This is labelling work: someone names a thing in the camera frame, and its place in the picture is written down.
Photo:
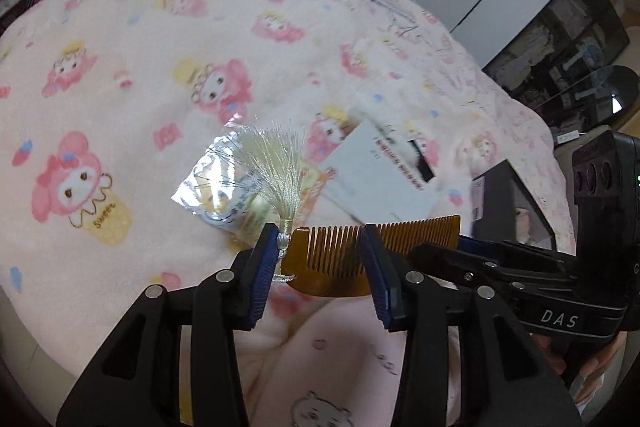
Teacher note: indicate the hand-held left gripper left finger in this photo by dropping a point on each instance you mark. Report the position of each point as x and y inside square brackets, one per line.
[265, 269]

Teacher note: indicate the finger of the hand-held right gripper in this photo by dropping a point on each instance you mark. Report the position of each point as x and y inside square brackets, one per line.
[450, 264]
[477, 244]

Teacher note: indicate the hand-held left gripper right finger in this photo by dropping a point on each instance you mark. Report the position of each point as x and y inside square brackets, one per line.
[380, 279]

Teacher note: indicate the wooden comb with cream tassel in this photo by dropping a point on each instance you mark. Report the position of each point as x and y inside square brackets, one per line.
[330, 272]

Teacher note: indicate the black cardboard box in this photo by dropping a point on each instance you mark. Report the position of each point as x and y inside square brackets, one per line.
[500, 192]

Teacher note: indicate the white paper envelope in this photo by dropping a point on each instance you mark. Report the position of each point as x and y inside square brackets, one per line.
[370, 192]

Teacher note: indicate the person's right hand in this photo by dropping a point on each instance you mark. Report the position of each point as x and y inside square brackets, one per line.
[602, 367]

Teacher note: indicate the white power strip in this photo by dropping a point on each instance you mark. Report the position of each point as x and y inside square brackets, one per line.
[567, 138]

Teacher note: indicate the silver foil packet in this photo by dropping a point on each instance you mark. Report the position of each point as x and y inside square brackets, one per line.
[210, 187]

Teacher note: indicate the black glass cabinet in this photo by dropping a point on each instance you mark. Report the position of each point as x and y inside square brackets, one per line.
[565, 42]

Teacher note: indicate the pink printed blanket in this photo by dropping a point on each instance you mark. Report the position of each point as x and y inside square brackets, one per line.
[150, 32]

